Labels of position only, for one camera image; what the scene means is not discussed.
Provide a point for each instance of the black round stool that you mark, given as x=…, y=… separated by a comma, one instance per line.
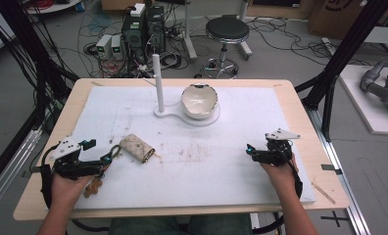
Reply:
x=227, y=29

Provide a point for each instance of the black computer tower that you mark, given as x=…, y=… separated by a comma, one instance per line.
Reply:
x=135, y=39
x=156, y=29

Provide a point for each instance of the white box on tower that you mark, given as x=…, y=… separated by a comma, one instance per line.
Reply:
x=137, y=9

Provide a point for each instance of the brown bear-shaped charm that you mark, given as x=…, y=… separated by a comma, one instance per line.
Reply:
x=93, y=188

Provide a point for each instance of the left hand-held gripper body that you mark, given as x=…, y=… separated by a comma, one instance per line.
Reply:
x=69, y=164

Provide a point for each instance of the cream quilted key pouch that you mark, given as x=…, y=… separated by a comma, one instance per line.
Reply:
x=137, y=148

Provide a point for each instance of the person's legs in jeans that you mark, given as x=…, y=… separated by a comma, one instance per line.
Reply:
x=156, y=226

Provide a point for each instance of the white stand with post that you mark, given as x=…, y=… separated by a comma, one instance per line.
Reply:
x=158, y=84

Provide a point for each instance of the thin wooden stick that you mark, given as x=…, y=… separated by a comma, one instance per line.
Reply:
x=324, y=193

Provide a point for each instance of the person's right hand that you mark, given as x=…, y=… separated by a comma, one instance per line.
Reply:
x=281, y=178

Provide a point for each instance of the white foam mat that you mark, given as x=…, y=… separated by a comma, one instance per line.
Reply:
x=198, y=169

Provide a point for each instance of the black metal frame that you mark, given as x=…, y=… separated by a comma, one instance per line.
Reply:
x=342, y=52
x=28, y=49

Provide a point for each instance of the white power supply box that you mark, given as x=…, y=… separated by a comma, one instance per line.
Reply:
x=117, y=47
x=104, y=46

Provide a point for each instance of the aluminium rail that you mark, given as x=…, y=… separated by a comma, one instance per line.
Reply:
x=340, y=182
x=12, y=164

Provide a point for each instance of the white ceramic bowl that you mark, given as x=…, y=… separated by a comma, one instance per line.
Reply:
x=199, y=103

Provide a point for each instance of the person's left hand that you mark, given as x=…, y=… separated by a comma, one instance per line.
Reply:
x=66, y=192

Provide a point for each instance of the cardboard box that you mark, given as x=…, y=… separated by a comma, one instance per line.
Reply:
x=339, y=16

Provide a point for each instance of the white platform board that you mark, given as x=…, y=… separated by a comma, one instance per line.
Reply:
x=362, y=104

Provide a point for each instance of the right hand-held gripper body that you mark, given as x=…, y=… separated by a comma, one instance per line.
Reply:
x=277, y=153

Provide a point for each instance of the wooden table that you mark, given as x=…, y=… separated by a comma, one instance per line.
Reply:
x=326, y=182

